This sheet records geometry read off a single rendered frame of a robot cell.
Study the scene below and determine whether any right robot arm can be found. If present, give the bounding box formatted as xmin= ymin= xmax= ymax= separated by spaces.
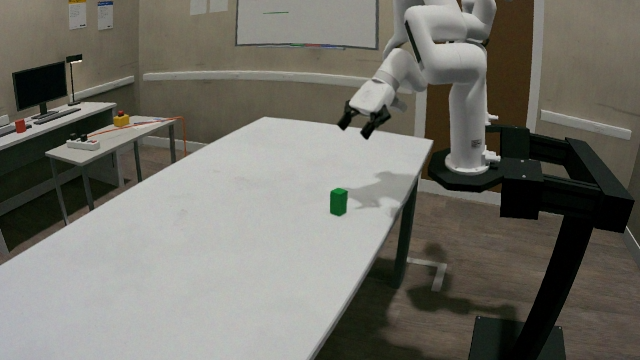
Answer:
xmin=446 ymin=0 xmax=498 ymax=125

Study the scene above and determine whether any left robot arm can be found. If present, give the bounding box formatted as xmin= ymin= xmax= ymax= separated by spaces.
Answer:
xmin=373 ymin=0 xmax=500 ymax=176

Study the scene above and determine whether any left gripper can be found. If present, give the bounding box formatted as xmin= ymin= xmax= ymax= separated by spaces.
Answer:
xmin=337 ymin=77 xmax=395 ymax=140

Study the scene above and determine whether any green rectangular block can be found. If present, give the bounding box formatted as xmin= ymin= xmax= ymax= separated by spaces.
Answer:
xmin=330 ymin=187 xmax=348 ymax=217

